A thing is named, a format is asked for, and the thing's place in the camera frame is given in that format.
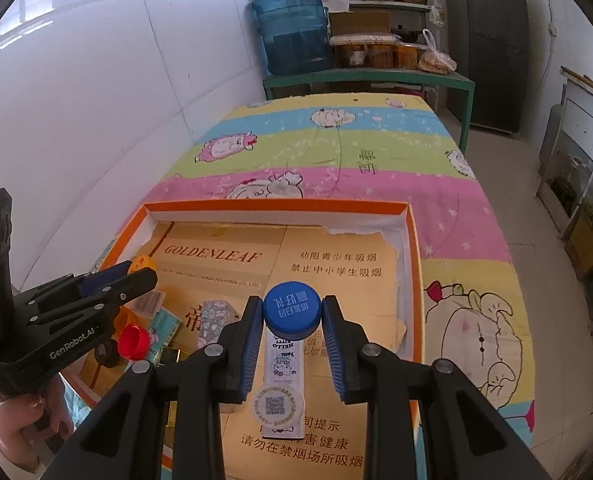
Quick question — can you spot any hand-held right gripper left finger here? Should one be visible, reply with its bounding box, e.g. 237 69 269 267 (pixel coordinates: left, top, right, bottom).
36 296 266 480

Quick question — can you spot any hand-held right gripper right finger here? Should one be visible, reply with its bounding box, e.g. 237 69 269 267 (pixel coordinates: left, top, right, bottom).
321 296 547 480

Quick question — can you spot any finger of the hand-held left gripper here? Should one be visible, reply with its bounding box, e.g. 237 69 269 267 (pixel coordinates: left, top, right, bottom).
14 266 158 327
79 259 133 296

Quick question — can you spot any white round cap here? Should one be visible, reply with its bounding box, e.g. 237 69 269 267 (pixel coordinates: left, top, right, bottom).
249 384 305 426

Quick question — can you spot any green table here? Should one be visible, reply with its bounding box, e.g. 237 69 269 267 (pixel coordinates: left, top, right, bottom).
262 70 476 153

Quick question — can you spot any blue water jug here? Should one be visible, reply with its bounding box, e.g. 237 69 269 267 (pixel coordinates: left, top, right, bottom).
252 0 334 77

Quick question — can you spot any shallow orange-rimmed cardboard box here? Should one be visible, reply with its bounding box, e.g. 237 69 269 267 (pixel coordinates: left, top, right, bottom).
79 200 424 480

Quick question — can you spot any light blue cartoon box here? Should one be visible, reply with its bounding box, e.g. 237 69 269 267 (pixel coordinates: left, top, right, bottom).
146 307 183 361

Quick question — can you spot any person's left hand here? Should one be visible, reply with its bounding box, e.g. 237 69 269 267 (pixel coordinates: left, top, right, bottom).
0 374 76 461

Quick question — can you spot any white plastic bag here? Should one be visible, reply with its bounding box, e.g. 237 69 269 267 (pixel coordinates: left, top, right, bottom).
417 29 457 75

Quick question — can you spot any red bottle cap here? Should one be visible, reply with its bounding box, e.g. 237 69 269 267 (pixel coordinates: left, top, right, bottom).
117 324 152 361

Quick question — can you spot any brown cardboard carton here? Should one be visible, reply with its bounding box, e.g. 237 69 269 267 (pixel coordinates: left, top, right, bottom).
329 10 392 36

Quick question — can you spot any dark refrigerator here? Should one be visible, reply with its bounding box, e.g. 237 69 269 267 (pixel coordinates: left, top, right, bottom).
441 0 529 136

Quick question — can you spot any white shelf rack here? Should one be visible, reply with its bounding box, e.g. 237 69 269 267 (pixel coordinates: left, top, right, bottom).
296 0 439 68

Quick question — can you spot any row of orange food containers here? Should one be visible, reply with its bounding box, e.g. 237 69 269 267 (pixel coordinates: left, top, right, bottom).
330 35 419 68

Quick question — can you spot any floral patterned box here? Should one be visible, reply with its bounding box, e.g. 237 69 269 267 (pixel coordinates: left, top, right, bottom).
196 299 240 353

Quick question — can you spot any white kitchen counter cabinet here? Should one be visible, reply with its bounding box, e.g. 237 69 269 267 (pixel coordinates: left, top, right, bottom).
536 65 593 331

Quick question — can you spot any black bottle cap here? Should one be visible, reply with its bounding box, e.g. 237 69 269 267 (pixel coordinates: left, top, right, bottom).
95 340 122 368

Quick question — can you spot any blue bottle cap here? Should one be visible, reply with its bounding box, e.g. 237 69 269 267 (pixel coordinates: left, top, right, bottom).
263 281 322 340

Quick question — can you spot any white cartoon rectangular box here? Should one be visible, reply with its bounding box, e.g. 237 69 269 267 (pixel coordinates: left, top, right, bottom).
260 330 307 436

